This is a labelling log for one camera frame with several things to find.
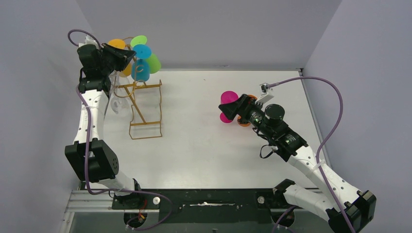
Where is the blue plastic wine glass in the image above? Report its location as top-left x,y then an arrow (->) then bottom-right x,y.
131,44 -> 152,82

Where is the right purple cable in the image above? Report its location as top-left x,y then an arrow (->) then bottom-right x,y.
267,76 -> 357,233

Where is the magenta plastic wine glass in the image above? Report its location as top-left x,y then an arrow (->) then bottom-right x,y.
219,91 -> 240,124

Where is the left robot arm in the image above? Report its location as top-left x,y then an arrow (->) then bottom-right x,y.
65,44 -> 145,209

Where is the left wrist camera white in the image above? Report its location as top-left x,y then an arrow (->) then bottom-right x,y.
84,35 -> 101,49

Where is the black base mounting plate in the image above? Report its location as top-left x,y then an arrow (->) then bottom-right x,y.
111,188 -> 300,230

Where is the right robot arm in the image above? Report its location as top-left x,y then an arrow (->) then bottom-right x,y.
219,94 -> 377,233

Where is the yellow-orange plastic wine glass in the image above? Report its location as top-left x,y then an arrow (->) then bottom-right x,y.
107,39 -> 132,78

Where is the clear wine glass lower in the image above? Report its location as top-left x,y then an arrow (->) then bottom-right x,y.
109,72 -> 130,117

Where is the gold wire glass rack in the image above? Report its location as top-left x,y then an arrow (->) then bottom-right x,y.
119,37 -> 162,140

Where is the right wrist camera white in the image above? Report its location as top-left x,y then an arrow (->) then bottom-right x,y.
255,83 -> 275,105

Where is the green plastic wine glass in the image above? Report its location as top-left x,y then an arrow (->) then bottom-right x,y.
130,35 -> 161,74

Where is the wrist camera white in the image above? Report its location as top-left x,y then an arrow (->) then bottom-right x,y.
255,83 -> 275,105
84,35 -> 101,49

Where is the orange plastic wine glass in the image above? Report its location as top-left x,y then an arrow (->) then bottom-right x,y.
237,94 -> 257,127

